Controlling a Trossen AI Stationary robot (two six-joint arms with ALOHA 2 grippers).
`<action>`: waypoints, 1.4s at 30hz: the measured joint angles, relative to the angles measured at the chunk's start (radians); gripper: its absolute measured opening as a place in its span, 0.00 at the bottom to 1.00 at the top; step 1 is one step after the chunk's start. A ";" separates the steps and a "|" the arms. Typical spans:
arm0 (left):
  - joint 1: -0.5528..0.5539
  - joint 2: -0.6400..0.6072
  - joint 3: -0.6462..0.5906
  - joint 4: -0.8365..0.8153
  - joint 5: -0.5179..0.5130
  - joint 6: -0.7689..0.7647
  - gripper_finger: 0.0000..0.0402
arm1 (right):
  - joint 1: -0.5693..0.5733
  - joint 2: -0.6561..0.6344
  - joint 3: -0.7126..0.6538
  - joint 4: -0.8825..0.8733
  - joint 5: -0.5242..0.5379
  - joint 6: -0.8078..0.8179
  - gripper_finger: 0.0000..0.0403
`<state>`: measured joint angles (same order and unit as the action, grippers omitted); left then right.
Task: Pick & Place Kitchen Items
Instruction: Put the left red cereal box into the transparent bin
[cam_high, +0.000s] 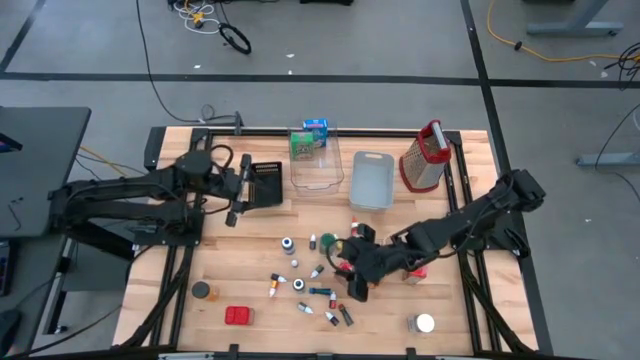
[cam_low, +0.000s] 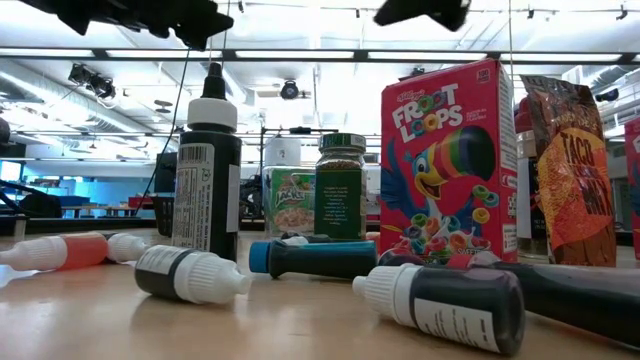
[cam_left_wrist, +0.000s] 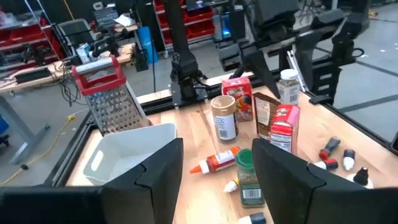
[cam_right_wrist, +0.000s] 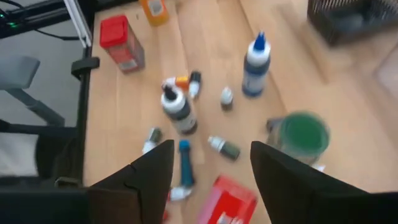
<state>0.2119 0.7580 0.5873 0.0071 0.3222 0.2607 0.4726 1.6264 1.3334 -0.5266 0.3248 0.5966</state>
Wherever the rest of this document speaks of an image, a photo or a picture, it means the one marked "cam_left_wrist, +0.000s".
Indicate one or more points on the red cereal box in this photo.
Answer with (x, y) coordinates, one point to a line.
(239, 93)
(284, 130)

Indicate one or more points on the red-cap bottle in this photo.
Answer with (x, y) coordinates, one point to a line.
(217, 160)

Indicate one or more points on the small red dropper bottle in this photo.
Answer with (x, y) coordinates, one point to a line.
(326, 164)

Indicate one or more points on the grey office chair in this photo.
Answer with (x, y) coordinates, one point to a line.
(76, 32)

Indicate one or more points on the white plastic bin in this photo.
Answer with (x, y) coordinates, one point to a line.
(130, 146)

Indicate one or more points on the tan lid seasoning jar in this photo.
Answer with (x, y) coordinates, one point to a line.
(224, 121)

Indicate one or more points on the red bin shelf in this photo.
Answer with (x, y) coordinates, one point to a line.
(28, 34)
(192, 21)

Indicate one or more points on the dark red gel tube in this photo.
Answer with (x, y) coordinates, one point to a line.
(329, 147)

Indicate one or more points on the small purple dropper bottle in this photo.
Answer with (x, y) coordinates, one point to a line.
(349, 158)

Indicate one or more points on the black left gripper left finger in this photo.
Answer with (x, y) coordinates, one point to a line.
(155, 186)

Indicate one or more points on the blue cylinder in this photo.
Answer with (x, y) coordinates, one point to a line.
(147, 43)

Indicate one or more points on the small yellow-orange dropper bottle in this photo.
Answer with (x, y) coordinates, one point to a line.
(230, 186)

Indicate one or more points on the wooden workbench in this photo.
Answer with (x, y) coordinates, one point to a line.
(31, 77)

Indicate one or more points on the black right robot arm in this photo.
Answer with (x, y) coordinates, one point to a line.
(183, 62)

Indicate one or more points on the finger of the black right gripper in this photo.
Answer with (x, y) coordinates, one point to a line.
(230, 57)
(258, 67)

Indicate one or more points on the taco mix packet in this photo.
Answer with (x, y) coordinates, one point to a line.
(262, 115)

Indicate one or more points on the white lid spice jar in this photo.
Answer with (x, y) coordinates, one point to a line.
(289, 90)

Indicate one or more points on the grey table leg frame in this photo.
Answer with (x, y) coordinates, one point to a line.
(20, 137)

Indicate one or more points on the green lid spice jar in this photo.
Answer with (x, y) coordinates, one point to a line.
(248, 183)

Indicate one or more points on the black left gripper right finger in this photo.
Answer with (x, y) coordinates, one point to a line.
(280, 180)

